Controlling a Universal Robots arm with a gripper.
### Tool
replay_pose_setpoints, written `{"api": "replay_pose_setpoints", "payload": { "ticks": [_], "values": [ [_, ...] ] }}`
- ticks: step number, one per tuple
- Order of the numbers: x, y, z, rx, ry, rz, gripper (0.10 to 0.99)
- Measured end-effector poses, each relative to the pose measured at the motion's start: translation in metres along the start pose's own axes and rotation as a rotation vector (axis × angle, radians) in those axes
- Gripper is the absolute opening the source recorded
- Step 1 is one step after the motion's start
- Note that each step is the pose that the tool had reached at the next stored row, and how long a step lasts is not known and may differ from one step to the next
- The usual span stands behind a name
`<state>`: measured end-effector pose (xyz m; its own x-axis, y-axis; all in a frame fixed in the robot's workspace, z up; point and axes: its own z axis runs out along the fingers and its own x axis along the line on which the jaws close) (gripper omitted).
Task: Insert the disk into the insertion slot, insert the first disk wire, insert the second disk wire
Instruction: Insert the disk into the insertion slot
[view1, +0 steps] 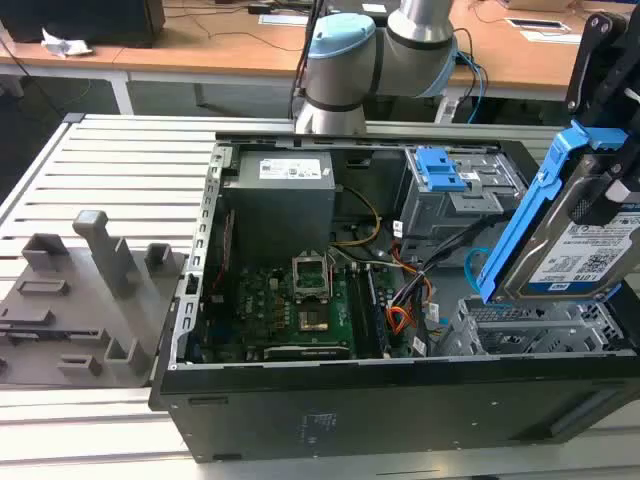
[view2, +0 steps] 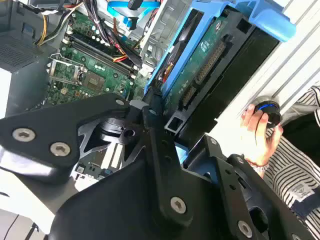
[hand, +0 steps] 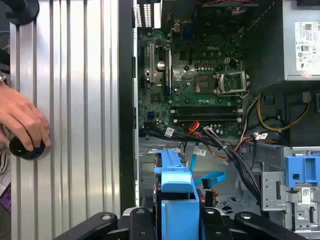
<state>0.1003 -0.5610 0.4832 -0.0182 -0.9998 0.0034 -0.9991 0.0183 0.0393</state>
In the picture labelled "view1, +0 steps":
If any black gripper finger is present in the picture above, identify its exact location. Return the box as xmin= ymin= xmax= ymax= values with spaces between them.
xmin=569 ymin=144 xmax=640 ymax=226

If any hard disk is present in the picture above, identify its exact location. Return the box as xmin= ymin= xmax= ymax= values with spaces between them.
xmin=474 ymin=119 xmax=640 ymax=306

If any blue disk wire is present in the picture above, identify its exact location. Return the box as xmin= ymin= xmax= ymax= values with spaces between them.
xmin=463 ymin=246 xmax=494 ymax=297

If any grey metal disk bay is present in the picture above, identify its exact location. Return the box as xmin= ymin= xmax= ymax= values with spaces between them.
xmin=433 ymin=294 xmax=627 ymax=358

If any black RAM slot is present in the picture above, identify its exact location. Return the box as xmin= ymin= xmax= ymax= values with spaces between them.
xmin=359 ymin=264 xmax=377 ymax=359
xmin=348 ymin=263 xmax=366 ymax=359

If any wooden desk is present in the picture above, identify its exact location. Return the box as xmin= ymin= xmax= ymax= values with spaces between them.
xmin=448 ymin=0 xmax=597 ymax=102
xmin=0 ymin=0 xmax=310 ymax=117

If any grey metal drive cage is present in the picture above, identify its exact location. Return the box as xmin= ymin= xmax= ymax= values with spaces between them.
xmin=398 ymin=146 xmax=530 ymax=262

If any blue plastic cage latch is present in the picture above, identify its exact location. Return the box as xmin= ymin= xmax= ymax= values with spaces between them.
xmin=414 ymin=146 xmax=469 ymax=193

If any metal locking lever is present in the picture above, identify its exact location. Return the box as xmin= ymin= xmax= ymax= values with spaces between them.
xmin=325 ymin=248 xmax=338 ymax=301

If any black PC case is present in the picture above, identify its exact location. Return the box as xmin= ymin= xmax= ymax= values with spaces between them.
xmin=148 ymin=130 xmax=640 ymax=464

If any metal socket cover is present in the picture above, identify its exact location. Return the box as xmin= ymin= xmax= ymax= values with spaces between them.
xmin=291 ymin=253 xmax=332 ymax=302

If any grey power supply unit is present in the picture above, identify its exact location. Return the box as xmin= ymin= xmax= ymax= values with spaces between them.
xmin=222 ymin=149 xmax=336 ymax=251

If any black expansion card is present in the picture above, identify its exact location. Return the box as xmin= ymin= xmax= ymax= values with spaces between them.
xmin=262 ymin=342 xmax=352 ymax=363

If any white paper sheet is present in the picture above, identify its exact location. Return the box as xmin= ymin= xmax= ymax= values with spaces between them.
xmin=258 ymin=13 xmax=310 ymax=27

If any green motherboard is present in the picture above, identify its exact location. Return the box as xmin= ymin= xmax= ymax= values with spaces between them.
xmin=199 ymin=244 xmax=416 ymax=362

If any grey parts rack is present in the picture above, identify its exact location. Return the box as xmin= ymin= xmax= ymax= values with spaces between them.
xmin=0 ymin=209 xmax=189 ymax=389

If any black computer box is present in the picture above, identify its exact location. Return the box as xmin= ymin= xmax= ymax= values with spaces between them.
xmin=0 ymin=0 xmax=167 ymax=49

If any crumpled white paper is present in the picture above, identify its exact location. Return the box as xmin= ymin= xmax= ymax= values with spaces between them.
xmin=40 ymin=27 xmax=95 ymax=59

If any black tablet white frame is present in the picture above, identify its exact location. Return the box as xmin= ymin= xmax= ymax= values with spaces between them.
xmin=504 ymin=16 xmax=572 ymax=34

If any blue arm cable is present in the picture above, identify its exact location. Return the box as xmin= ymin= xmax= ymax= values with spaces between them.
xmin=455 ymin=48 xmax=490 ymax=125

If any purple white wire bundle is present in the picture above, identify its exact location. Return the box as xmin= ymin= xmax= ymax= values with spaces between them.
xmin=392 ymin=269 xmax=435 ymax=309

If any black flat wire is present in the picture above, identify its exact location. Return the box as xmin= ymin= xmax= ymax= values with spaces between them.
xmin=411 ymin=218 xmax=504 ymax=358

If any yellow wire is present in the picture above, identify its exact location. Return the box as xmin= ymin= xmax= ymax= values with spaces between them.
xmin=331 ymin=184 xmax=383 ymax=248

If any white grey wire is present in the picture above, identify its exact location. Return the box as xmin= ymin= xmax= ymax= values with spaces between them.
xmin=329 ymin=248 xmax=417 ymax=275

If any orange red wire bundle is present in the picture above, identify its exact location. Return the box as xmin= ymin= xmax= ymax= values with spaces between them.
xmin=386 ymin=305 xmax=419 ymax=337

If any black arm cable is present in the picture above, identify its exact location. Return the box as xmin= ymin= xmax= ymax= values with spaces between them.
xmin=289 ymin=0 xmax=329 ymax=122

